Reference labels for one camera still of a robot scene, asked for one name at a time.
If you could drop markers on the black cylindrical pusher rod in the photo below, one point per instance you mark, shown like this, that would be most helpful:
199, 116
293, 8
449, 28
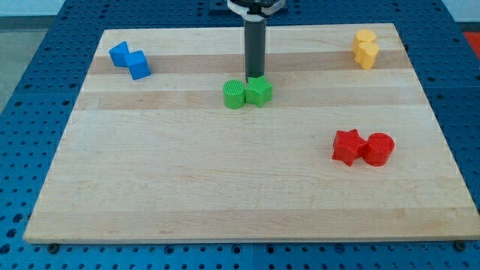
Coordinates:
254, 48

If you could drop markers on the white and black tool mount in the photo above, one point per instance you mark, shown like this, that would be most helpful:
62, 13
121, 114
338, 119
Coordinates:
255, 9

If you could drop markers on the green star block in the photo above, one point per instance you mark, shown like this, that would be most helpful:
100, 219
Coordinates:
258, 91

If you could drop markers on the red star block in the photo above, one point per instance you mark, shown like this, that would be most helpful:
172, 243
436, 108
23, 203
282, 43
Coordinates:
348, 146

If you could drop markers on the green cylinder block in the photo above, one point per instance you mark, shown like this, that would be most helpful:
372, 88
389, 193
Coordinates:
234, 94

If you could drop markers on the yellow block rear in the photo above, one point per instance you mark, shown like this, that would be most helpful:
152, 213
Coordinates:
363, 35

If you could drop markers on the yellow heart block front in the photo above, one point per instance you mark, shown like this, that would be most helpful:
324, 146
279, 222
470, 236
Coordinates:
366, 54

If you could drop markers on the blue cube block right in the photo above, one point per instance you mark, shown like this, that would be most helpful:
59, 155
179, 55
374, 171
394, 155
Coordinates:
137, 65

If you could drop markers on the blue cube block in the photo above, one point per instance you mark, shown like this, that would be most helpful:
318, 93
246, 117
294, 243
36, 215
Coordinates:
118, 54
137, 65

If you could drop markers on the blue cube block left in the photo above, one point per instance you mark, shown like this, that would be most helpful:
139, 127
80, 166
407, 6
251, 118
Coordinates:
118, 54

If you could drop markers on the wooden board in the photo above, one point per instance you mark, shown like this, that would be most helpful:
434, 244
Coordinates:
162, 160

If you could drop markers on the red cylinder block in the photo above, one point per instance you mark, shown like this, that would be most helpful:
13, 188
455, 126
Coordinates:
378, 149

